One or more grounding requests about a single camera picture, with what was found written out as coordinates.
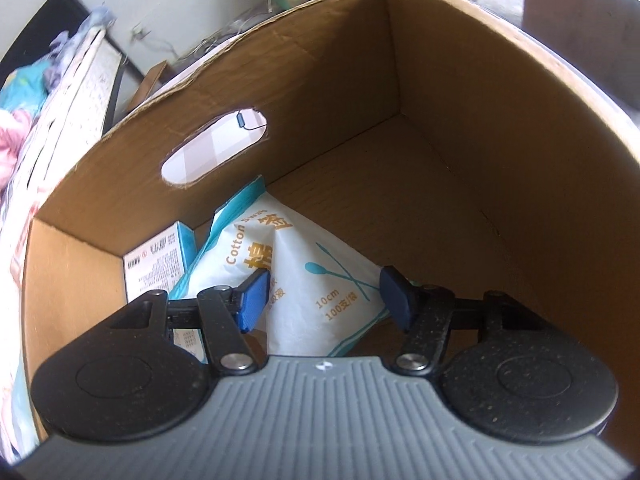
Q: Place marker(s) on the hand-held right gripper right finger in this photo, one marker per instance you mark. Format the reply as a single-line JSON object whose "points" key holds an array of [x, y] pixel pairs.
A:
{"points": [[397, 297]]}

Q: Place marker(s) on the large brown cardboard box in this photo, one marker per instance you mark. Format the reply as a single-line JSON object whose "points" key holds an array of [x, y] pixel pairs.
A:
{"points": [[450, 85]]}

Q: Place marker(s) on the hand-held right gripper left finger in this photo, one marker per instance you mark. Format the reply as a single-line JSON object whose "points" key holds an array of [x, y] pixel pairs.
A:
{"points": [[252, 300]]}

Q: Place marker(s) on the pink grey blanket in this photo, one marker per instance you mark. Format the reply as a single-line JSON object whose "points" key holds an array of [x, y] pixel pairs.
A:
{"points": [[30, 42]]}

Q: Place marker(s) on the white wall socket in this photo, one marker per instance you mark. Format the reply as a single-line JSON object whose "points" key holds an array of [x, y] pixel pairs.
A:
{"points": [[140, 31]]}

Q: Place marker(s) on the teal printed pillow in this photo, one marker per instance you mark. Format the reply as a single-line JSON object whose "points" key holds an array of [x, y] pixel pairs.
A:
{"points": [[25, 85]]}

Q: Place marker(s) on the white cotton swab bag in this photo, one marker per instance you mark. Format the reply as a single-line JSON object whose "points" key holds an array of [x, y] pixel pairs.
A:
{"points": [[300, 240]]}

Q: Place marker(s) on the blue purple cloth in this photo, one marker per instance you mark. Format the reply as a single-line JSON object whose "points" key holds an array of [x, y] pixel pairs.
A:
{"points": [[95, 20]]}

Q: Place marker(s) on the snack packets along bed edge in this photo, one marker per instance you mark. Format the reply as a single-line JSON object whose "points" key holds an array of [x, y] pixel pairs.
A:
{"points": [[75, 105]]}

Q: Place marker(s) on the small light blue carton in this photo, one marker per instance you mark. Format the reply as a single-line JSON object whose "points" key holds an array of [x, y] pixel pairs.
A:
{"points": [[155, 260]]}

